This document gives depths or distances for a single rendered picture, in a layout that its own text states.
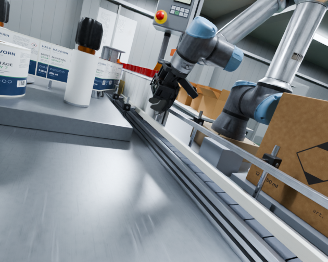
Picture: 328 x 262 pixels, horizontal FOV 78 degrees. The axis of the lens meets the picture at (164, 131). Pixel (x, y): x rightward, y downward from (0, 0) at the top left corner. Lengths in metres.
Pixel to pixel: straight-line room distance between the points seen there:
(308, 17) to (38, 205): 0.83
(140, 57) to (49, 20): 2.06
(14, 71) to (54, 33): 4.76
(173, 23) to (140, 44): 4.36
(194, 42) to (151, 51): 4.83
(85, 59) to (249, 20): 0.58
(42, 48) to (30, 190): 0.70
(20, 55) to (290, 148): 0.78
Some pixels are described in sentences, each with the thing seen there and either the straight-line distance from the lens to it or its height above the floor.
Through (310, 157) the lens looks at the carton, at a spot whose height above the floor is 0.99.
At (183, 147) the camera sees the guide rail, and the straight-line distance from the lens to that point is 0.53.
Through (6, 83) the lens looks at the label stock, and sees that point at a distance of 0.75.
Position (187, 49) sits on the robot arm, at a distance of 0.63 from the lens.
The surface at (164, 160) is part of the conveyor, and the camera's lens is 0.59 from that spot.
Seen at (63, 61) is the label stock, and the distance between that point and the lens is 1.01.
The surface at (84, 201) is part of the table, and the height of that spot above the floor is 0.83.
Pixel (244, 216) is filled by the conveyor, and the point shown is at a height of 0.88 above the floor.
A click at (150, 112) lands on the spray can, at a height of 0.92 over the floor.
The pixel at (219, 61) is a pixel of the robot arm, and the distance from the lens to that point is 0.67.
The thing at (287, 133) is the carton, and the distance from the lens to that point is 0.62.
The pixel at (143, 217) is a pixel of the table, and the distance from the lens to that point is 0.38.
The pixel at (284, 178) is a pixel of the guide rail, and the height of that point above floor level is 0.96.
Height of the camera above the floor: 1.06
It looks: 14 degrees down
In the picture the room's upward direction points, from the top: 17 degrees clockwise
